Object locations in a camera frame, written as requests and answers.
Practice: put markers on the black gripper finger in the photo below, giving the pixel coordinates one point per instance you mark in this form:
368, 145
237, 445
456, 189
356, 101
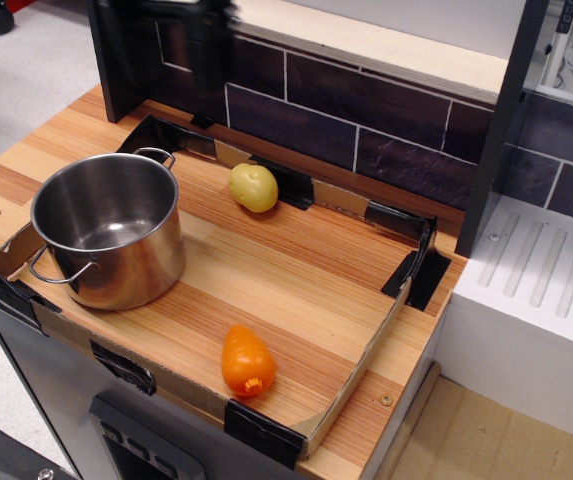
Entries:
209, 52

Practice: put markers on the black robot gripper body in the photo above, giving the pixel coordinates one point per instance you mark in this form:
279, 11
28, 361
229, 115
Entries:
189, 12

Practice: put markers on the stainless steel pot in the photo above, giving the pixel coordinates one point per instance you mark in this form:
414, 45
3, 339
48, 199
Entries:
111, 224

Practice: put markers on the cardboard fence with black tape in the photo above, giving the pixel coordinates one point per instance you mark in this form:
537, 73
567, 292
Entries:
345, 289

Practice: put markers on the light wooden shelf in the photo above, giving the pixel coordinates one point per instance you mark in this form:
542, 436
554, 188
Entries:
421, 61

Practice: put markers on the yellow plastic potato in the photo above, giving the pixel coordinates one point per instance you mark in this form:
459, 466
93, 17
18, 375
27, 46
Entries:
254, 187

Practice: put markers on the orange plastic carrot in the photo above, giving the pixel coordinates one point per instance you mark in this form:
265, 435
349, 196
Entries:
247, 365

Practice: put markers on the grey oven control panel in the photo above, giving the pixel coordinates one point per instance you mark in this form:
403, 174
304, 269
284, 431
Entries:
136, 452

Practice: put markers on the white toy sink drainboard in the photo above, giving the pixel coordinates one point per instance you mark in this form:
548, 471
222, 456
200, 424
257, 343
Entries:
508, 329

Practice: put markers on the dark grey right upright post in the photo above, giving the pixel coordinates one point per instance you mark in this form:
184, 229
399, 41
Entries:
523, 74

